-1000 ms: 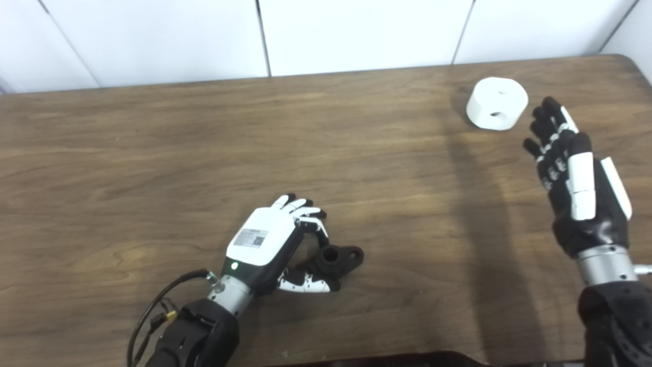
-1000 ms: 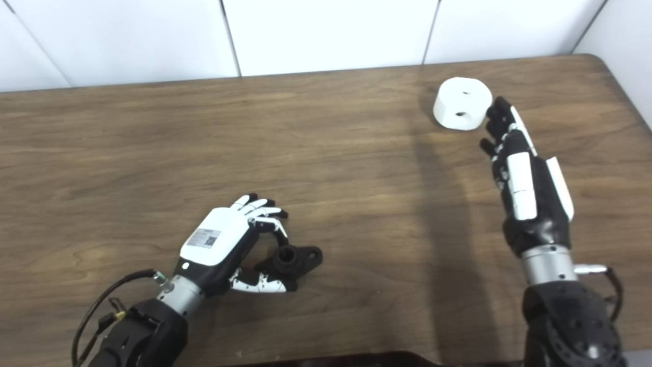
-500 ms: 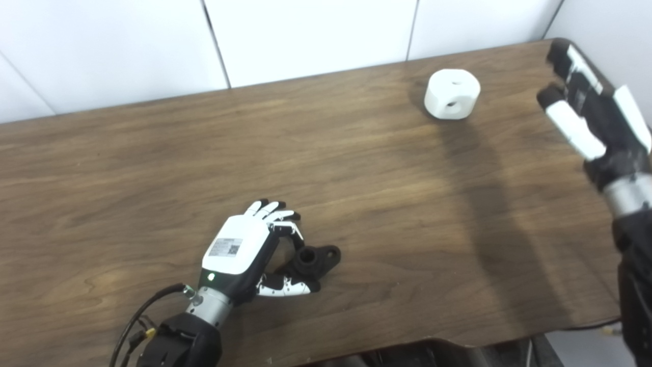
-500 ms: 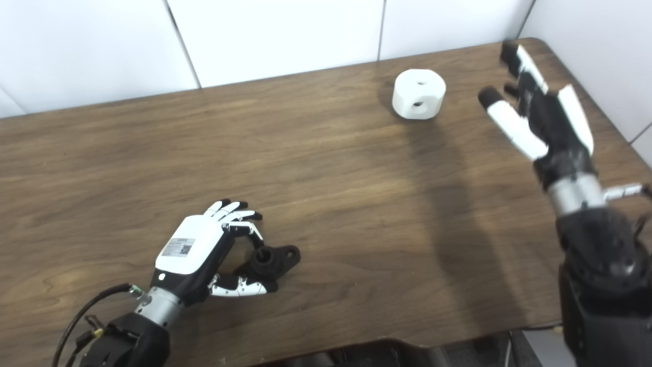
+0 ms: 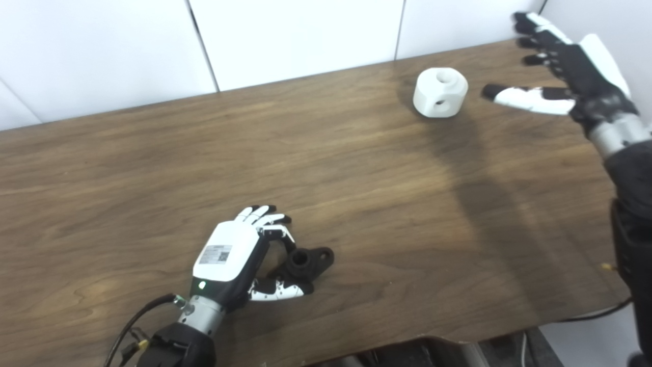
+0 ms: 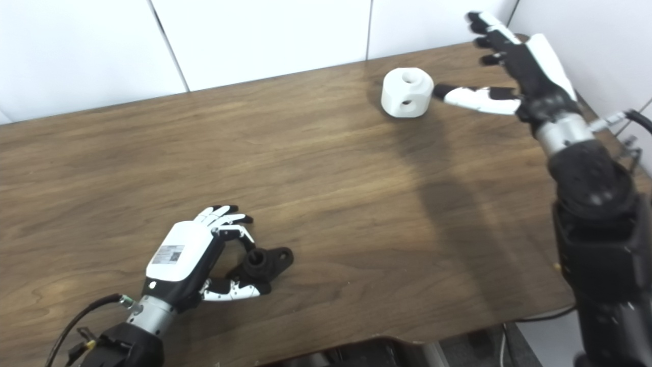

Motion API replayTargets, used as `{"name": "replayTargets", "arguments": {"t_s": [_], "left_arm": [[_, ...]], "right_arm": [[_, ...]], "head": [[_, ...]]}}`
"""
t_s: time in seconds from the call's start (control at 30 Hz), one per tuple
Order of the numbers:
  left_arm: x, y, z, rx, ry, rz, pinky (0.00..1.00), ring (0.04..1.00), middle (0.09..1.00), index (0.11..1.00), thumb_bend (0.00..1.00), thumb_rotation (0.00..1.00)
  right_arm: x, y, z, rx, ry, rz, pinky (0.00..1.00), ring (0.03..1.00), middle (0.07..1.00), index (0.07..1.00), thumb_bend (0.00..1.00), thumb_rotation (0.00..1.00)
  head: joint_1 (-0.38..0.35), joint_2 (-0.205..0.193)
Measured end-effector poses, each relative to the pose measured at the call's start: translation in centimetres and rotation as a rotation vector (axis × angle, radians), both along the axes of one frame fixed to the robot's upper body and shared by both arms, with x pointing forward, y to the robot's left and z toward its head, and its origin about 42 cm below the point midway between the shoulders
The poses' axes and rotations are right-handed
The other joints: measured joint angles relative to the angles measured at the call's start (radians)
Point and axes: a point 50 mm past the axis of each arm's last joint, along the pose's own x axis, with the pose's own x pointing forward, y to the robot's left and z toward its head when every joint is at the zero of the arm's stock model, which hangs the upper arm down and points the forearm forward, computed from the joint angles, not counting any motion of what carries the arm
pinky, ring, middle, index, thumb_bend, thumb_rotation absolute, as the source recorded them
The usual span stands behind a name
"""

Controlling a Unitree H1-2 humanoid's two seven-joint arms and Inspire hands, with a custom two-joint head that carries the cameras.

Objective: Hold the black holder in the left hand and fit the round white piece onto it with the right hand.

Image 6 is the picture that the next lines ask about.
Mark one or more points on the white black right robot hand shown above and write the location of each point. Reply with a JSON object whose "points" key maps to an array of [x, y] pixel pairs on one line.
{"points": [[540, 76]]}

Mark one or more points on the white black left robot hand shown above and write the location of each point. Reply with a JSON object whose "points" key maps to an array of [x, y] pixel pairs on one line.
{"points": [[181, 250]]}

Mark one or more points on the black plastic holder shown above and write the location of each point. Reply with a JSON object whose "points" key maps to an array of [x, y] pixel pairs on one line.
{"points": [[270, 262]]}

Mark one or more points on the round white plastic piece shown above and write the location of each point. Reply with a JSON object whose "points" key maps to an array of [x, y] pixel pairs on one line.
{"points": [[402, 89]]}

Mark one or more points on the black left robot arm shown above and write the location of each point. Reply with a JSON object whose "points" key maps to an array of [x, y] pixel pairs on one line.
{"points": [[132, 341]]}

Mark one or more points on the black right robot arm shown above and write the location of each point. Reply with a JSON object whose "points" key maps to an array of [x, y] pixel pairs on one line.
{"points": [[596, 229]]}

